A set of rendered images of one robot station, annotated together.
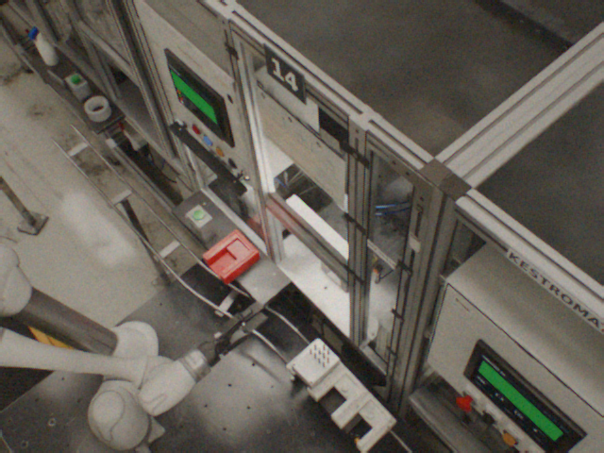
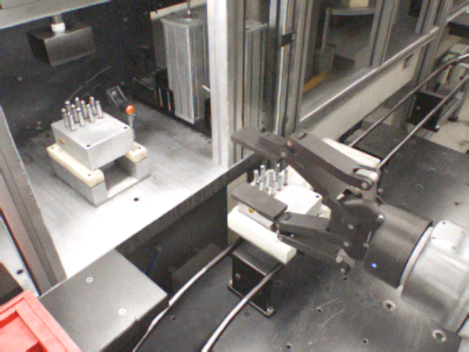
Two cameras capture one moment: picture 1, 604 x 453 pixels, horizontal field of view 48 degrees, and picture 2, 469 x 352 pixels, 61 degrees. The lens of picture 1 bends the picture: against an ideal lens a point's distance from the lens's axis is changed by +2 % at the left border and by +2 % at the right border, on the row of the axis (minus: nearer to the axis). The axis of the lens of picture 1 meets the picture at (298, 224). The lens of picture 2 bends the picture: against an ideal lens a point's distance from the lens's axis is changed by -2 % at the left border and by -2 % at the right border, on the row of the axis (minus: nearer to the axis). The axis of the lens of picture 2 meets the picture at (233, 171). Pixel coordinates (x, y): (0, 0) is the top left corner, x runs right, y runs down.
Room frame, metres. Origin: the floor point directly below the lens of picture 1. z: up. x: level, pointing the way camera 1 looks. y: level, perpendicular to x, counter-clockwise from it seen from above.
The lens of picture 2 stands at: (0.96, 0.54, 1.43)
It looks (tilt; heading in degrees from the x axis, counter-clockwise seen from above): 38 degrees down; 257
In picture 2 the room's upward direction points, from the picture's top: straight up
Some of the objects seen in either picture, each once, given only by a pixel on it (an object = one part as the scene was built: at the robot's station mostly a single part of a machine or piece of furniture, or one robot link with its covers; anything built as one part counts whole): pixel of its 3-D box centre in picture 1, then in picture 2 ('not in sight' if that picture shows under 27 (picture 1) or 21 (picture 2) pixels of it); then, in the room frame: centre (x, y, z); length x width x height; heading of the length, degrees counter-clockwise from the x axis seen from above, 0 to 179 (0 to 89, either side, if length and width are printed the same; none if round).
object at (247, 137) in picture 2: (252, 310); (261, 143); (0.84, 0.17, 1.17); 0.07 x 0.03 x 0.01; 125
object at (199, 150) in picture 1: (208, 155); not in sight; (1.29, 0.25, 1.37); 0.36 x 0.04 x 0.04; 35
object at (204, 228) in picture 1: (204, 223); not in sight; (1.30, 0.34, 0.97); 0.08 x 0.08 x 0.12; 35
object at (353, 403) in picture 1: (340, 395); (308, 199); (0.66, -0.07, 0.84); 0.36 x 0.14 x 0.10; 35
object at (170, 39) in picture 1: (230, 78); not in sight; (1.37, 0.14, 1.60); 0.42 x 0.29 x 0.46; 35
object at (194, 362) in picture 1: (195, 364); (445, 271); (0.72, 0.35, 1.12); 0.09 x 0.06 x 0.09; 35
